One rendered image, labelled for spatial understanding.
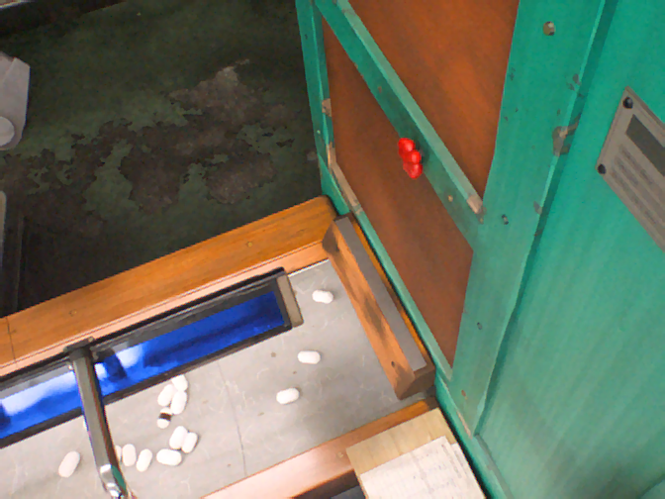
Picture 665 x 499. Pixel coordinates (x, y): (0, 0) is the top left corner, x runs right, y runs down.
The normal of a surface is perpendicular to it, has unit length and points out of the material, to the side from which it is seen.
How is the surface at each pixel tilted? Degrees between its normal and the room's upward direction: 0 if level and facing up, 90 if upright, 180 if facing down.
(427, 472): 0
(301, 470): 0
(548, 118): 90
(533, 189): 90
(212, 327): 58
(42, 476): 0
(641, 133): 90
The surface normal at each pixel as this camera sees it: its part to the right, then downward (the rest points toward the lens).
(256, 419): -0.07, -0.53
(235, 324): 0.29, 0.36
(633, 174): -0.92, 0.36
